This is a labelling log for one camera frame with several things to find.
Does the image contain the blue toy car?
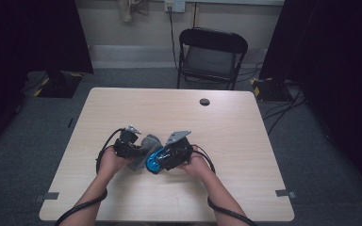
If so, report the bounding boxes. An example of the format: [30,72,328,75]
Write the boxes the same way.
[144,146,171,175]

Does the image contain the person's right hand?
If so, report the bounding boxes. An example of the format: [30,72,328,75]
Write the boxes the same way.
[176,153,215,184]

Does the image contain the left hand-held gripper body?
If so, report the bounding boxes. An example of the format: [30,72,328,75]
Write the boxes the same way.
[112,124,141,158]

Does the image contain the grey tape strip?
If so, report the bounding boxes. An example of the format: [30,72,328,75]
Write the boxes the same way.
[34,191,60,203]
[274,188,298,200]

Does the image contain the beige hanging cloth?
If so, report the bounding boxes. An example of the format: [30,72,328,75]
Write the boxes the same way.
[116,0,150,24]

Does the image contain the black floor cables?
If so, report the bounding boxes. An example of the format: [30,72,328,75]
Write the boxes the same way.
[236,61,306,137]

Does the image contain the black wall socket cable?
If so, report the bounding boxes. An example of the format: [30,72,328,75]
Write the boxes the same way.
[168,6,180,72]

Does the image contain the hand-held gripper cable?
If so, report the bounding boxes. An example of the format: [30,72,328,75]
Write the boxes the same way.
[54,127,125,226]
[190,144,259,226]

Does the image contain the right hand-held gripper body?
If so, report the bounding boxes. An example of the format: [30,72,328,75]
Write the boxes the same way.
[165,130,193,170]

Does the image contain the black stand base yellow tape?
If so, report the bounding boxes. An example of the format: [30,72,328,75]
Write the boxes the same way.
[33,71,85,99]
[250,76,294,104]

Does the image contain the grey cloth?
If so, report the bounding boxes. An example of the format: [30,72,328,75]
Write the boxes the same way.
[128,134,163,172]

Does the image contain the right hand-held gripper cable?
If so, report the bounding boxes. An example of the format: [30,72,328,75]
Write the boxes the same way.
[190,144,259,226]

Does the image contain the white wall socket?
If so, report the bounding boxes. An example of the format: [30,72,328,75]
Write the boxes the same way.
[164,0,187,14]

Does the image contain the black curtain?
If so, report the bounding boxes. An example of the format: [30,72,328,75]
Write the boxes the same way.
[0,0,94,158]
[258,0,362,202]

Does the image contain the black folding chair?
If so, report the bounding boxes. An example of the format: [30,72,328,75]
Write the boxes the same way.
[176,26,249,91]

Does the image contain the left hand-held gripper cable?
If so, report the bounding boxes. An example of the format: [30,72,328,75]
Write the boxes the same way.
[54,127,125,226]

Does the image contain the person's left hand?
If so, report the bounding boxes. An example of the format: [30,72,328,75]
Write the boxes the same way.
[98,147,133,177]

